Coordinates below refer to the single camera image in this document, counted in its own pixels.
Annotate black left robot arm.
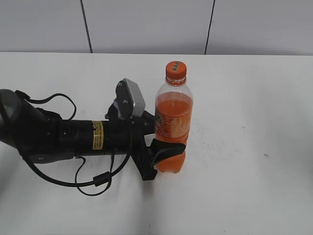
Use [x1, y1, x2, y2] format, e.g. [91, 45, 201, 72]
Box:
[0, 89, 185, 187]

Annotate orange drink plastic bottle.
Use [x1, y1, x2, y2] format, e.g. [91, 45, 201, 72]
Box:
[154, 75, 195, 174]

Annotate orange bottle cap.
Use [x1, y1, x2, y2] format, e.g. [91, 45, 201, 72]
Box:
[166, 61, 187, 80]

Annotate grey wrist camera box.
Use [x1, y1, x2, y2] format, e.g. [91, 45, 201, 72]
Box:
[114, 78, 146, 119]

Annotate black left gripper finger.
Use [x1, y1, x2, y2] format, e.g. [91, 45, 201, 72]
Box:
[147, 139, 186, 166]
[143, 111, 155, 135]

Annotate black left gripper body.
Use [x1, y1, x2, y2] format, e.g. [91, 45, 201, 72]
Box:
[105, 101, 157, 181]

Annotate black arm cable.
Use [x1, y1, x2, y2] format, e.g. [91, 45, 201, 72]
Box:
[15, 90, 134, 196]

